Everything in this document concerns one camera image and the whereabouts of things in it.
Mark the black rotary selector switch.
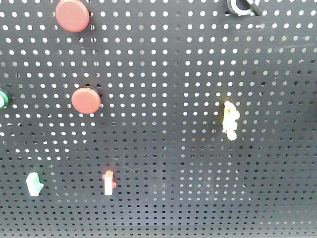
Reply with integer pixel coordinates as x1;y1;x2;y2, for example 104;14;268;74
226;0;263;16

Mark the lower red mushroom button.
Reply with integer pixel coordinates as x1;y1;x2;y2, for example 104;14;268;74
71;87;101;114

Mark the red mushroom button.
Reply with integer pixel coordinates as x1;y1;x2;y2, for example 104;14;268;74
55;0;89;33
71;87;101;114

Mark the upper red mushroom button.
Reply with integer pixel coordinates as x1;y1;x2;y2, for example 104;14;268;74
55;0;89;33

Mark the green push button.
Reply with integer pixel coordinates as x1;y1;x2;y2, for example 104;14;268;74
0;89;10;109

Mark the black perforated pegboard panel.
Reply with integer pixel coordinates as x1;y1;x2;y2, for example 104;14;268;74
0;0;317;238

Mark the yellow handle on pegboard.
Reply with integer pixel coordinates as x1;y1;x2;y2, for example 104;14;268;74
222;101;240;141

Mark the red-white toggle switch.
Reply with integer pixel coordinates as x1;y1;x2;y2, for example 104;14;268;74
102;171;116;196

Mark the green-white toggle switch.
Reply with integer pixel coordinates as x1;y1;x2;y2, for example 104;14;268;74
26;172;44;197

